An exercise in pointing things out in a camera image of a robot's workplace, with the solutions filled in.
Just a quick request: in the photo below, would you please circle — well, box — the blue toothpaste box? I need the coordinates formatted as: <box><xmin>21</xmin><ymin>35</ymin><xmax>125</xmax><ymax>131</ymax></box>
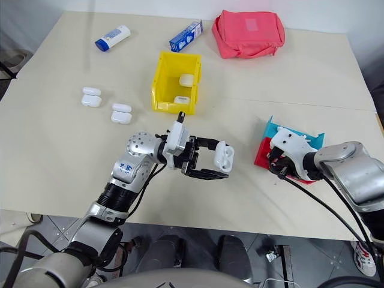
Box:
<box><xmin>169</xmin><ymin>19</ymin><xmax>204</xmax><ymax>53</ymax></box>

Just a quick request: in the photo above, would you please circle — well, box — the pink fabric bag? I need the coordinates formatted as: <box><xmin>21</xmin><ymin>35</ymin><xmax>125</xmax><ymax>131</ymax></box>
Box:
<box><xmin>211</xmin><ymin>9</ymin><xmax>286</xmax><ymax>60</ymax></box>

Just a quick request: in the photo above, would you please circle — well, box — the dark rounded robot leg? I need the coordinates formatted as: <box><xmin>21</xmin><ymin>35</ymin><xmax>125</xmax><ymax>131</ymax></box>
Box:
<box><xmin>217</xmin><ymin>235</ymin><xmax>252</xmax><ymax>281</ymax></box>

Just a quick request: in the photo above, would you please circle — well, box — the thin white cable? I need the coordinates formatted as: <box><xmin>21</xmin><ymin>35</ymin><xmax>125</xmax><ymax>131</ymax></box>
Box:
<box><xmin>263</xmin><ymin>278</ymin><xmax>298</xmax><ymax>288</ymax></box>

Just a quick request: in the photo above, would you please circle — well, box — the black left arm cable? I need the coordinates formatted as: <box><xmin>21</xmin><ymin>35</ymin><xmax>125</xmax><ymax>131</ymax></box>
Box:
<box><xmin>118</xmin><ymin>161</ymin><xmax>167</xmax><ymax>274</ymax></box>

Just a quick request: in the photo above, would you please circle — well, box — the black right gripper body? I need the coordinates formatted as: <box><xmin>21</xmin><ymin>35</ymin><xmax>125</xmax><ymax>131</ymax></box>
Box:
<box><xmin>266</xmin><ymin>149</ymin><xmax>298</xmax><ymax>178</ymax></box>

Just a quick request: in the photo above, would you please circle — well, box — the yellow plastic bin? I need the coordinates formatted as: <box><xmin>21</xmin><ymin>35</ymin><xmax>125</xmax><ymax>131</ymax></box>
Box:
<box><xmin>150</xmin><ymin>50</ymin><xmax>203</xmax><ymax>116</ymax></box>

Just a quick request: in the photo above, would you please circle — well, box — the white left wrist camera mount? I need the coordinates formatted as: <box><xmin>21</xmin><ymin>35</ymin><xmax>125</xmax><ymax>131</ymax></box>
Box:
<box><xmin>163</xmin><ymin>111</ymin><xmax>191</xmax><ymax>171</ymax></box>

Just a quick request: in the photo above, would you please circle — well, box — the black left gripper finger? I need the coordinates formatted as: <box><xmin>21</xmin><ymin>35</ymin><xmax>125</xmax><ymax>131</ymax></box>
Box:
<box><xmin>195</xmin><ymin>137</ymin><xmax>226</xmax><ymax>157</ymax></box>
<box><xmin>181</xmin><ymin>168</ymin><xmax>230</xmax><ymax>181</ymax></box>

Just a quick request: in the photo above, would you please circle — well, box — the white and red sneaker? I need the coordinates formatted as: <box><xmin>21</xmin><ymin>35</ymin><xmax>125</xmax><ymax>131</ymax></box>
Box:
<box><xmin>350</xmin><ymin>239</ymin><xmax>377</xmax><ymax>278</ymax></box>

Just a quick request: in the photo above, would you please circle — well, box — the teal plastic tray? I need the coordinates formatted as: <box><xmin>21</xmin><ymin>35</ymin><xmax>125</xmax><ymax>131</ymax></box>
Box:
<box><xmin>263</xmin><ymin>115</ymin><xmax>326</xmax><ymax>151</ymax></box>

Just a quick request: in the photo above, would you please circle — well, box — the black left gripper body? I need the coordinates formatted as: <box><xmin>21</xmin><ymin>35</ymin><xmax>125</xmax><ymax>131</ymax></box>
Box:
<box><xmin>179</xmin><ymin>136</ymin><xmax>205</xmax><ymax>178</ymax></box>

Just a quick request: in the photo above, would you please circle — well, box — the thick black cable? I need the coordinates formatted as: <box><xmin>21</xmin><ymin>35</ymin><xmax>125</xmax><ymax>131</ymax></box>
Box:
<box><xmin>0</xmin><ymin>232</ymin><xmax>65</xmax><ymax>288</ymax></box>

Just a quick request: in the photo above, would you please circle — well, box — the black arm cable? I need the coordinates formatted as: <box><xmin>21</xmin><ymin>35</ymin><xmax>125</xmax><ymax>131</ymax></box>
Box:
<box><xmin>269</xmin><ymin>166</ymin><xmax>377</xmax><ymax>265</ymax></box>
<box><xmin>118</xmin><ymin>161</ymin><xmax>167</xmax><ymax>274</ymax></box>
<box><xmin>318</xmin><ymin>161</ymin><xmax>379</xmax><ymax>265</ymax></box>

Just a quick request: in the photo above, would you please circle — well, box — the grey metal bar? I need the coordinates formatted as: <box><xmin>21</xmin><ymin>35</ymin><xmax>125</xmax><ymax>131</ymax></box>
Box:
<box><xmin>274</xmin><ymin>244</ymin><xmax>295</xmax><ymax>288</ymax></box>

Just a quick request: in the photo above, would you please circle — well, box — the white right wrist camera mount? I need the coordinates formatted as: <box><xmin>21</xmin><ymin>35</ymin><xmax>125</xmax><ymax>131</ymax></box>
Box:
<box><xmin>269</xmin><ymin>125</ymin><xmax>319</xmax><ymax>184</ymax></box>

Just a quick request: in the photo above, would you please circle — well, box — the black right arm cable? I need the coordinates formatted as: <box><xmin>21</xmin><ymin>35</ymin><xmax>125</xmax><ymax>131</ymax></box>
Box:
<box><xmin>318</xmin><ymin>161</ymin><xmax>379</xmax><ymax>265</ymax></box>
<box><xmin>269</xmin><ymin>166</ymin><xmax>377</xmax><ymax>265</ymax></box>

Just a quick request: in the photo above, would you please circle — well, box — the white bottle with blue cap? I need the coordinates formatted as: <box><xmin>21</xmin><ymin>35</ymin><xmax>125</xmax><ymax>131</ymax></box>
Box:
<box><xmin>94</xmin><ymin>25</ymin><xmax>132</xmax><ymax>53</ymax></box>

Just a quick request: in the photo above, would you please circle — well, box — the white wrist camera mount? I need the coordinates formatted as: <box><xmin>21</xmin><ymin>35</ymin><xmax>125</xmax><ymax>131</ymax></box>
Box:
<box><xmin>163</xmin><ymin>111</ymin><xmax>191</xmax><ymax>171</ymax></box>
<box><xmin>269</xmin><ymin>125</ymin><xmax>319</xmax><ymax>184</ymax></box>

